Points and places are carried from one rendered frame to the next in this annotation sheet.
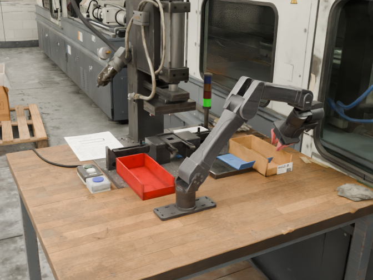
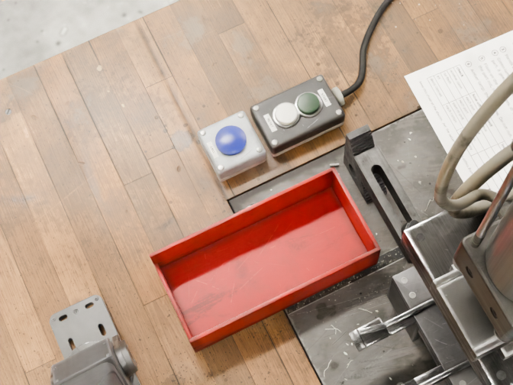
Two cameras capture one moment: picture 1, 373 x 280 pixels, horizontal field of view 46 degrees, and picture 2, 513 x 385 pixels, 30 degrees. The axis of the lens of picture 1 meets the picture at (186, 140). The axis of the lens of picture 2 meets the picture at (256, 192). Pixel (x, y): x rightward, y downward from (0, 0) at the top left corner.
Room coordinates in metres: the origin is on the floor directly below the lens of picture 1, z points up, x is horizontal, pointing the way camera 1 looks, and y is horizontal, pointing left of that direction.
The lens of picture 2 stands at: (1.48, -0.18, 2.05)
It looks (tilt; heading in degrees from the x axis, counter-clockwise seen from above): 69 degrees down; 101
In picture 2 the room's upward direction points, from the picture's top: 8 degrees counter-clockwise
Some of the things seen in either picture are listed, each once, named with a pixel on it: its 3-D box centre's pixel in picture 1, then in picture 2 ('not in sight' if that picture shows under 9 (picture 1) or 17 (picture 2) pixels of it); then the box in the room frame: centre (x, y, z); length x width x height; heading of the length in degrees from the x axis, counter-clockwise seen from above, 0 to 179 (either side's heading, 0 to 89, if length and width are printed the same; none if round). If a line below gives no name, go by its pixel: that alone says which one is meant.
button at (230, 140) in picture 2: (97, 180); (230, 141); (1.37, 0.30, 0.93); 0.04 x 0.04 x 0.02
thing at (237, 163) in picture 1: (235, 159); not in sight; (1.57, -0.19, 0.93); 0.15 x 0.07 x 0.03; 33
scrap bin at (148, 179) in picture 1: (144, 174); (265, 259); (1.42, 0.15, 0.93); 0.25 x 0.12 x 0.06; 29
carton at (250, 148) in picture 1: (259, 155); not in sight; (1.63, -0.29, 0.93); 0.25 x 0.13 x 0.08; 29
